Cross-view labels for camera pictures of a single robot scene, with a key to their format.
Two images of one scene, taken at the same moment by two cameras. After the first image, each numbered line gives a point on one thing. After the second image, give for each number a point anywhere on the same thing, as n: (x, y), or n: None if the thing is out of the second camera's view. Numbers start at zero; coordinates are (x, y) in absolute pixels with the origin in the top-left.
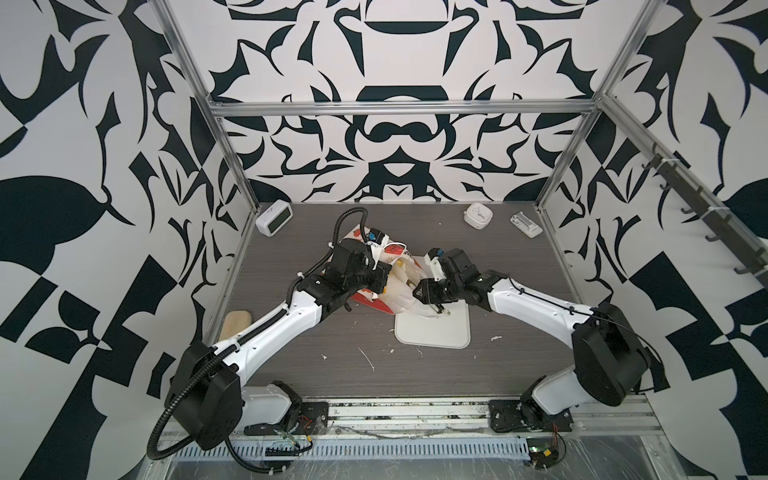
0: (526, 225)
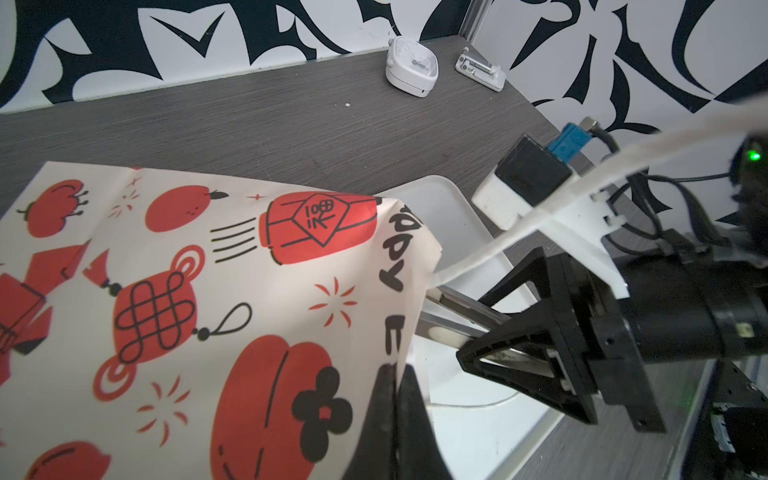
0: (480, 70)
